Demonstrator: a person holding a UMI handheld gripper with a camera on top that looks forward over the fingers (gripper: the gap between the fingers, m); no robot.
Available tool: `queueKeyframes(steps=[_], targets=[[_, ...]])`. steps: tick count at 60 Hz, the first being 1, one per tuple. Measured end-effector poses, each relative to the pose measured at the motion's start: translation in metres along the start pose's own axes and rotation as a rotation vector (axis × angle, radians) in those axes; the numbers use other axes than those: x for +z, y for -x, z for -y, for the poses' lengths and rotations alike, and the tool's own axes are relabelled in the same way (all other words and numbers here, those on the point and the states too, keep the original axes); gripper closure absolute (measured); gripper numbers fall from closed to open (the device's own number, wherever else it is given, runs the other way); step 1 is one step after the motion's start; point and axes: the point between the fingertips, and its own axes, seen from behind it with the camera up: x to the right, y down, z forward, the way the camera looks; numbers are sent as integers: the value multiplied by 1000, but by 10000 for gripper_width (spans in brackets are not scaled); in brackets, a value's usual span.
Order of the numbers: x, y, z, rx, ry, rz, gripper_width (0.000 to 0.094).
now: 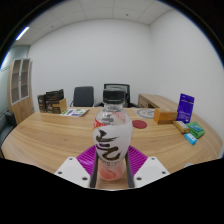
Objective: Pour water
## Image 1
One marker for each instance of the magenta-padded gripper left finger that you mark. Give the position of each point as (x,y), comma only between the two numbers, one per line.
(71,170)

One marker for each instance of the purple packaging box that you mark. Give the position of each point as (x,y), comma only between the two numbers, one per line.
(185,107)

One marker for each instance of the brown cardboard box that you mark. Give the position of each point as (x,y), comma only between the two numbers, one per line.
(58,107)

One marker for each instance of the small light blue box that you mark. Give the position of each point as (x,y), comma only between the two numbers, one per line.
(190,138)

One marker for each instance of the small yellow box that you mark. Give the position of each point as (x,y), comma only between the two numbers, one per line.
(181,126)

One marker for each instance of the round grey printed sheet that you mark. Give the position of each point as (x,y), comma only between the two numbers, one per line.
(145,113)

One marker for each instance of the dark sofa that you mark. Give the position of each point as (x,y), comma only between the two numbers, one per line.
(6,128)

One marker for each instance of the white drink bottle black cap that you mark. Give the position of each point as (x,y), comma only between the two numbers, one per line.
(112,133)

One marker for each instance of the black carton box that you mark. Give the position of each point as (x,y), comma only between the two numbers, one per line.
(53,95)

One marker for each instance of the green box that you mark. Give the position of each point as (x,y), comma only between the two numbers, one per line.
(196,130)

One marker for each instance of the long ceiling light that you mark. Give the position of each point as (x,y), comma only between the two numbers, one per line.
(22,33)

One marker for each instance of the wooden side desk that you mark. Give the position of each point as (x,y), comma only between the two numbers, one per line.
(151,100)

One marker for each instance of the flat round red coaster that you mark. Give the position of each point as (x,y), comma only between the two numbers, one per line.
(140,124)

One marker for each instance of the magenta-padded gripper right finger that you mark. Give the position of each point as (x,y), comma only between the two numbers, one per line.
(151,170)

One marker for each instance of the wooden shelf cabinet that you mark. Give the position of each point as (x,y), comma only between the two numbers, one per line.
(21,106)

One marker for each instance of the grey mesh office chair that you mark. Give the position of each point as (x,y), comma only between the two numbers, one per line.
(126,90)

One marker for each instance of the white green purple leaflet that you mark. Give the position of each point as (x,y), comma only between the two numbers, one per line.
(75,112)

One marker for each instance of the black office chair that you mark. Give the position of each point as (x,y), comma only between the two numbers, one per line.
(82,96)

